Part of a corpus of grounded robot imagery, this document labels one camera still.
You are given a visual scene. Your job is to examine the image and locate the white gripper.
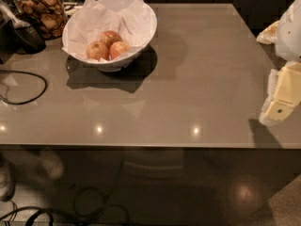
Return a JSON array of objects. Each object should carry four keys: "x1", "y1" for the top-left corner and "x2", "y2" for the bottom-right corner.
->
[{"x1": 259, "y1": 0, "x2": 301, "y2": 126}]

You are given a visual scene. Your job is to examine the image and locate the red apple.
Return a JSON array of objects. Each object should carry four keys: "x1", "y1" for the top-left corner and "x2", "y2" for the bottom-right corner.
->
[
  {"x1": 87, "y1": 40, "x2": 109, "y2": 60},
  {"x1": 100, "y1": 30, "x2": 122, "y2": 48},
  {"x1": 109, "y1": 41, "x2": 130, "y2": 59}
]

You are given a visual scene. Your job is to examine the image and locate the white bowl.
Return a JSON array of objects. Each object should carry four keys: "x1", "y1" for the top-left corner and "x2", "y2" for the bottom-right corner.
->
[{"x1": 61, "y1": 0, "x2": 158, "y2": 73}]

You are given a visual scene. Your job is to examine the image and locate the white paper liner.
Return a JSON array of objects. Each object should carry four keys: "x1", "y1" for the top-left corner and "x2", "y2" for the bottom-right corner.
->
[{"x1": 61, "y1": 0, "x2": 156, "y2": 63}]

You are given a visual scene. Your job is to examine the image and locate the glass jar of chips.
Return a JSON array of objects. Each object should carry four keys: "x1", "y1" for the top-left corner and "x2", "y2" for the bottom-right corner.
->
[{"x1": 13, "y1": 0, "x2": 67, "y2": 40}]

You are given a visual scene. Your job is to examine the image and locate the black round object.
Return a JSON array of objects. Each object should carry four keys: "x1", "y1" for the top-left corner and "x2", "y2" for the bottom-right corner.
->
[{"x1": 14, "y1": 26, "x2": 46, "y2": 54}]

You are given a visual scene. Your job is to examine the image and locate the black cables on floor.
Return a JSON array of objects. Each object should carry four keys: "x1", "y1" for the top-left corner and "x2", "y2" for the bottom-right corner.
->
[{"x1": 0, "y1": 186, "x2": 130, "y2": 226}]

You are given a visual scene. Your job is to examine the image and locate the black cable on table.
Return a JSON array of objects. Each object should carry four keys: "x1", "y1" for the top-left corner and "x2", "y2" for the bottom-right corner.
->
[{"x1": 0, "y1": 69, "x2": 48, "y2": 105}]

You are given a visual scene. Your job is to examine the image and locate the white spoon handle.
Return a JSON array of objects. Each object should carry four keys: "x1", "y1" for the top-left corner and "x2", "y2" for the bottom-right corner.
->
[{"x1": 0, "y1": 0, "x2": 30, "y2": 28}]

